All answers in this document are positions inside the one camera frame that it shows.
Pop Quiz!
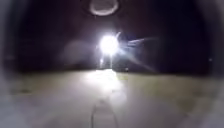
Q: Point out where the grey paved path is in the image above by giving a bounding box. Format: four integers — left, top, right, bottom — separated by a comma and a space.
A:
19, 68, 188, 128

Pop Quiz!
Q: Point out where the grass strip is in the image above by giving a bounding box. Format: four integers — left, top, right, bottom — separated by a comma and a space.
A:
116, 71, 214, 111
9, 70, 98, 98

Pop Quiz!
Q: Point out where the bright street lamp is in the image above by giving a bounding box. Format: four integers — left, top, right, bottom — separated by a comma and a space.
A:
99, 34, 120, 71

